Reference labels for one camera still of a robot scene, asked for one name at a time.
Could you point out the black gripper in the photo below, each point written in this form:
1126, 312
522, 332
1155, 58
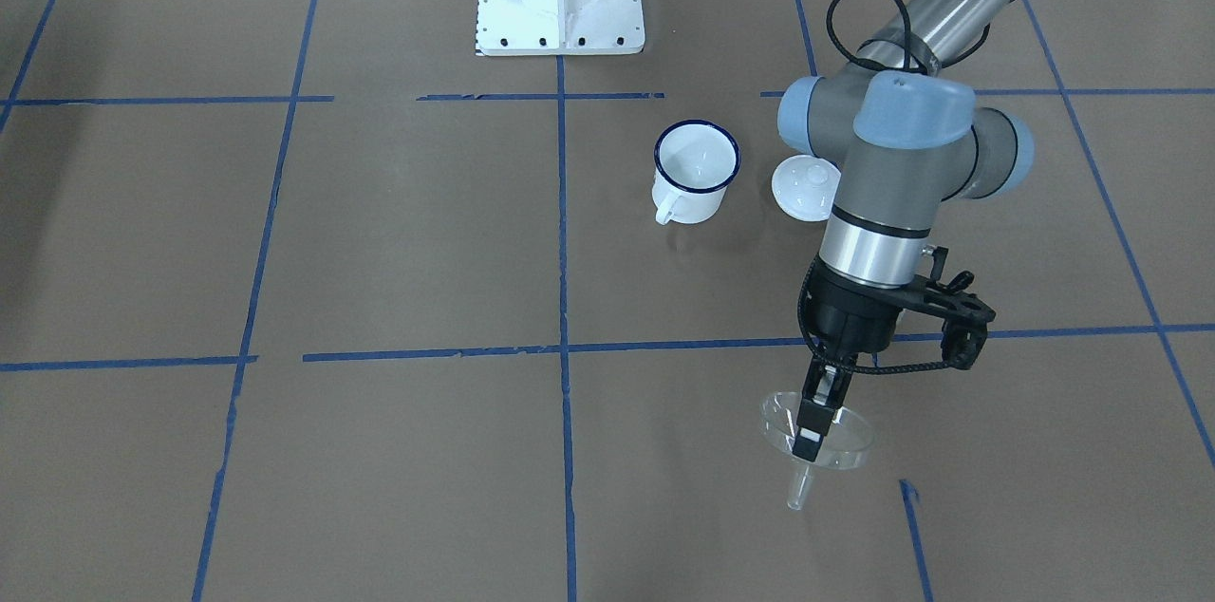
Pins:
851, 319

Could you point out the clear glass funnel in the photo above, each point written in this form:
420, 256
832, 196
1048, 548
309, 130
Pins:
845, 447

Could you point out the white enamel lid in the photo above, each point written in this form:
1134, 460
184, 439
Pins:
804, 187

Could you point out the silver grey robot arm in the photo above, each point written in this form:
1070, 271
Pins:
907, 140

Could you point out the white enamel mug blue rim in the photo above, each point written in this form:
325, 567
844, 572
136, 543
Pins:
695, 160

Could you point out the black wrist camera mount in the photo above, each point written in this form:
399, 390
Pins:
965, 317

